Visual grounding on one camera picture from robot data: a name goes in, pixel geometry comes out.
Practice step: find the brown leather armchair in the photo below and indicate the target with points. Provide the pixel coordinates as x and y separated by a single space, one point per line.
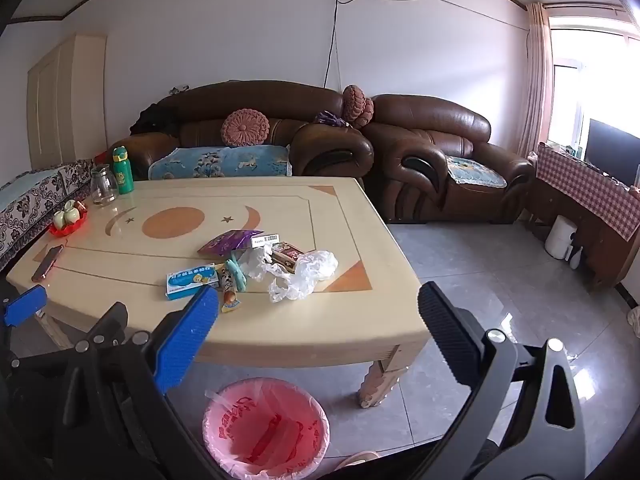
430 130

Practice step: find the blue printed sofa cover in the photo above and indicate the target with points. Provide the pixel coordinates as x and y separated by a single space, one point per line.
220 161

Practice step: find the black clothing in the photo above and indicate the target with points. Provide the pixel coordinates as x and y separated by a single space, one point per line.
155 117

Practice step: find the beige coffee table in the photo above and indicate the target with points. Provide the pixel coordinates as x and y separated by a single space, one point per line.
150 260

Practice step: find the floral patterned blanket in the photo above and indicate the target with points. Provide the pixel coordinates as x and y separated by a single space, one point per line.
30 200

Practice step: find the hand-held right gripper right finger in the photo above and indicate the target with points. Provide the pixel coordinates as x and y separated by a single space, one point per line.
445 332

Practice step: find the wooden television cabinet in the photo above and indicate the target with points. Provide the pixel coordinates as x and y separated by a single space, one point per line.
595 245

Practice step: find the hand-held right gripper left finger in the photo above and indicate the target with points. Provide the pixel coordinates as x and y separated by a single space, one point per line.
186 340

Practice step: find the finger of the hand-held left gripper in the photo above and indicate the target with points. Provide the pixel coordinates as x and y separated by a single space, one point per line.
22 306
112 322

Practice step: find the blue medicine box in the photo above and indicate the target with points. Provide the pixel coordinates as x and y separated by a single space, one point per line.
192 281

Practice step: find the black television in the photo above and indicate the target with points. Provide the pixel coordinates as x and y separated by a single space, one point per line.
612 147

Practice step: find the yellow snack wrapper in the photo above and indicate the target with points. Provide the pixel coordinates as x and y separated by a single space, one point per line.
229 295

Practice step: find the purple snack packet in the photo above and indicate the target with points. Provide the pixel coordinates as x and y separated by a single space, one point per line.
227 242

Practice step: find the pale green cup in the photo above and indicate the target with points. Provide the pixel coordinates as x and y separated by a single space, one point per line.
60 218
72 211

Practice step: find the small white bottle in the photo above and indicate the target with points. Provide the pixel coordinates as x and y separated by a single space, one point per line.
576 257

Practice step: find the red checked cloth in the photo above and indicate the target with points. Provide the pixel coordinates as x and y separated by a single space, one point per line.
590 185

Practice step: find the beige wardrobe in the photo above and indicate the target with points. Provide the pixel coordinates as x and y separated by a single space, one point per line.
65 105

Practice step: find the brown leather sofa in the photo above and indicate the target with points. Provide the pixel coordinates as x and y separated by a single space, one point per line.
250 97

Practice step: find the pink lined trash bin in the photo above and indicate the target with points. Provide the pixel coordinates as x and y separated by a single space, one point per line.
265 430

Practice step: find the white cylindrical appliance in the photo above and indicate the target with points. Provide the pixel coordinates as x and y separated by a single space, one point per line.
559 237

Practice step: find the window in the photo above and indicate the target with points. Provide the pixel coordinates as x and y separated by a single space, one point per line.
595 80

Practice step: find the green water bottle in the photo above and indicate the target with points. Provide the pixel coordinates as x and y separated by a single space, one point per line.
122 172

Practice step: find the pink curtain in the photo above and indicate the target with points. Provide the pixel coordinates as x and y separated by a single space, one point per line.
537 75

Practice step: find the red patterned small box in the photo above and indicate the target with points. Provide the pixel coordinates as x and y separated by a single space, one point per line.
287 254

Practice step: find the pink smartphone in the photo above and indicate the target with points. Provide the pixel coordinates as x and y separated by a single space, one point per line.
47 263

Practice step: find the green plastic wrapper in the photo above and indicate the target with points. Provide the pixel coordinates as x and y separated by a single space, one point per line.
236 272

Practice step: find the red plastic plate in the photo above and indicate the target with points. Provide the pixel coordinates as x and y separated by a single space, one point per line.
67 227

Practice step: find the white barcode box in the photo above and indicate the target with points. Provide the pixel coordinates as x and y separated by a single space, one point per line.
265 240

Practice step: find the crumpled white tissue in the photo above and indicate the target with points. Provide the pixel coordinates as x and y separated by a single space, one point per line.
305 272

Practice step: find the blue lace armchair cover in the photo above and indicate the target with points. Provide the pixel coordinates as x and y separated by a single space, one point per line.
475 171

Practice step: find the round pink knitted cushion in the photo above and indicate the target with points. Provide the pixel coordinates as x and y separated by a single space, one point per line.
246 128
356 105

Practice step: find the purple tasselled cloth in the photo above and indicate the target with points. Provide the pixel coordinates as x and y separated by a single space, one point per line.
331 119

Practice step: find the clear glass jar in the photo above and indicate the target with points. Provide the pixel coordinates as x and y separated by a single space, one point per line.
103 187

